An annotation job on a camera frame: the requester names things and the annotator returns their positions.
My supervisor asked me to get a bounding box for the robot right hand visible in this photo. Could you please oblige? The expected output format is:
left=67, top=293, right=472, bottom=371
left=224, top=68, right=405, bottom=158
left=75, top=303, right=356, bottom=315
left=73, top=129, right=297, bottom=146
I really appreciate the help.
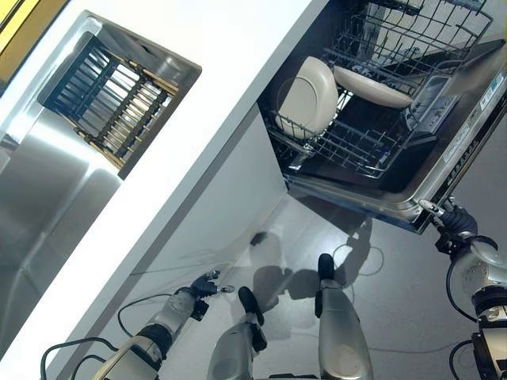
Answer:
left=418, top=196, right=479, bottom=255

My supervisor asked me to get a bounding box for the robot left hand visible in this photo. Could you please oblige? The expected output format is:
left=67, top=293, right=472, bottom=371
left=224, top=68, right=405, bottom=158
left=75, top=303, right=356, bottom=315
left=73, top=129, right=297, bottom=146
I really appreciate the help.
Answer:
left=189, top=269, right=235, bottom=302

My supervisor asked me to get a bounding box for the dark robot left foot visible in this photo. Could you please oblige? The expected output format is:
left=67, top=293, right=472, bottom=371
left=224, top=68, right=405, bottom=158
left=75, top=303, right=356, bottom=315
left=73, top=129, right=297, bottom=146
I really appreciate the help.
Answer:
left=237, top=286, right=265, bottom=326

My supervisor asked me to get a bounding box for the dark robot foot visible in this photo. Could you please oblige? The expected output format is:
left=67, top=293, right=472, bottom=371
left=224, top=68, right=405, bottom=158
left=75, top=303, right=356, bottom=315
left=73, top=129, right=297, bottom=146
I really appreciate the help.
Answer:
left=318, top=253, right=336, bottom=285
left=237, top=286, right=265, bottom=326

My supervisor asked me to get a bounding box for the white glossy base cabinet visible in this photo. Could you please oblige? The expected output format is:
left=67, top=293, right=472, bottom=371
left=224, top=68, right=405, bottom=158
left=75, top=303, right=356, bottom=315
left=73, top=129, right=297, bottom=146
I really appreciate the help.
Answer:
left=43, top=106, right=290, bottom=380

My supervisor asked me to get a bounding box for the dark robot right foot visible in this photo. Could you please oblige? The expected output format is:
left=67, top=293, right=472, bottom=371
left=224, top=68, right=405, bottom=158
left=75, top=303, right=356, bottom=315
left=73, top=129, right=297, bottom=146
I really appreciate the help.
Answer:
left=318, top=253, right=336, bottom=285

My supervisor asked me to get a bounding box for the white robot right leg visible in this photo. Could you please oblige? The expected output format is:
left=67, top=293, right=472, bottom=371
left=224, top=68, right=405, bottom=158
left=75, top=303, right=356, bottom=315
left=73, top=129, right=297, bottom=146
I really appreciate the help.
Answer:
left=314, top=279, right=374, bottom=380

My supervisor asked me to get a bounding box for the stainless steel sink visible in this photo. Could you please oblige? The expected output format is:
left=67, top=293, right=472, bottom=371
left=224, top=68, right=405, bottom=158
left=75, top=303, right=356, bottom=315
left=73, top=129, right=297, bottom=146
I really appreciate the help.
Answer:
left=0, top=9, right=203, bottom=341

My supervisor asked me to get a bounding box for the black sink drying rack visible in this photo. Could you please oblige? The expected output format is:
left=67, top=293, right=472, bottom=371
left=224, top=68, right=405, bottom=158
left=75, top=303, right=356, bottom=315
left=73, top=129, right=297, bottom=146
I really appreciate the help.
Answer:
left=37, top=31, right=180, bottom=171

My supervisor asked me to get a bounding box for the dark framed yellow window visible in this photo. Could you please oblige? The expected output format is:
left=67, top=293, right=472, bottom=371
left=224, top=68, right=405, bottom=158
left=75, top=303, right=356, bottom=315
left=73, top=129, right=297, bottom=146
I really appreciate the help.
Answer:
left=0, top=0, right=63, bottom=98

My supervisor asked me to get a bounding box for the thin white floor cable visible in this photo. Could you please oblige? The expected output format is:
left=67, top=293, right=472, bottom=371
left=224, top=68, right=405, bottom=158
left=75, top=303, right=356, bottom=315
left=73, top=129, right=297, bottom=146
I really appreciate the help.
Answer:
left=331, top=241, right=475, bottom=355

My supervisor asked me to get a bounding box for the grey wire dishwasher basket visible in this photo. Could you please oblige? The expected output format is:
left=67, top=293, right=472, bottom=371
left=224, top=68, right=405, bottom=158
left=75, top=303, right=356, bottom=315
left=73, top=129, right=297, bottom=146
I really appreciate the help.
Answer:
left=322, top=0, right=495, bottom=86

